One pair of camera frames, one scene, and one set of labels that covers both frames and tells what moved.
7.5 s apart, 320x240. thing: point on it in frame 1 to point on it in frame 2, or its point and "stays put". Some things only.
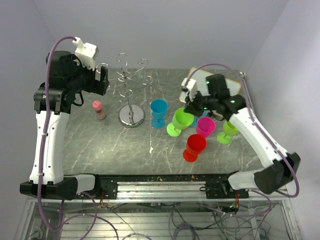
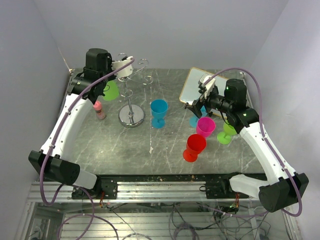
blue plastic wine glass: x=158 y=108 stays put
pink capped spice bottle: x=97 y=105 stays put
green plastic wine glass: x=181 y=119 to x=111 y=90
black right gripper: x=192 y=107 stays put
